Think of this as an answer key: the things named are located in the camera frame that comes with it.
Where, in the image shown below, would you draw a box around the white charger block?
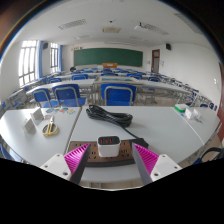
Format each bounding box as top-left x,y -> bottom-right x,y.
97,135 -> 121,158

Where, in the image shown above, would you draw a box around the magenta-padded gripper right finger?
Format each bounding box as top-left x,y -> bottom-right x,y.
131,142 -> 183,186

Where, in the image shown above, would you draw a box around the green chalkboard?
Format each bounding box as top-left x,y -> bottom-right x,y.
73,47 -> 144,68

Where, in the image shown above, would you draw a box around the black-rimmed blue chair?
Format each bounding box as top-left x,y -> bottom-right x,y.
191,146 -> 224,166

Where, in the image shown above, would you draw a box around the ceiling light panels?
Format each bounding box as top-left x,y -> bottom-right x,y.
58,12 -> 201,41

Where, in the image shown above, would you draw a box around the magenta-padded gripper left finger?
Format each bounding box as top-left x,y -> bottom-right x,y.
39,142 -> 92,185

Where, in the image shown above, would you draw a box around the small white box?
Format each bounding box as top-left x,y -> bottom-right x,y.
21,118 -> 37,135
184,108 -> 194,120
30,107 -> 45,125
191,109 -> 201,120

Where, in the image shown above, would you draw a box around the brown door with window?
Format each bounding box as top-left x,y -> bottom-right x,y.
151,49 -> 161,74

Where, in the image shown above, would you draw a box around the brown power strip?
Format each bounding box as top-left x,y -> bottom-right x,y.
67,138 -> 150,168

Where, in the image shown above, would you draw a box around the yellow tape roll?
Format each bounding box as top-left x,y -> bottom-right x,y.
41,116 -> 59,137

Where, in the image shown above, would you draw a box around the white ceiling projector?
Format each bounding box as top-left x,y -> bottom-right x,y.
133,22 -> 148,31

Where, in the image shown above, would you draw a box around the narrow bright window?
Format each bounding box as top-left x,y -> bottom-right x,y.
49,42 -> 60,74

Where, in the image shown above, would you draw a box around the blue curtain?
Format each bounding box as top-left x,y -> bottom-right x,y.
35,40 -> 44,79
58,44 -> 64,72

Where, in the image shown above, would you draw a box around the large bright window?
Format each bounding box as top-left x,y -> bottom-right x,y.
18,40 -> 38,88

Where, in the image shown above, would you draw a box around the red-brown door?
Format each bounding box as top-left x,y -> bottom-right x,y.
217,63 -> 224,131

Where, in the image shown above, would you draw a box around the coiled black power cable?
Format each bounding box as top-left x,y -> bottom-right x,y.
85,104 -> 148,143

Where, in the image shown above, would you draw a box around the green and white box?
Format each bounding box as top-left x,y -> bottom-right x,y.
174,103 -> 190,113

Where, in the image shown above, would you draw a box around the orange teacher podium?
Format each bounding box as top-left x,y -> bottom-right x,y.
102,62 -> 119,69

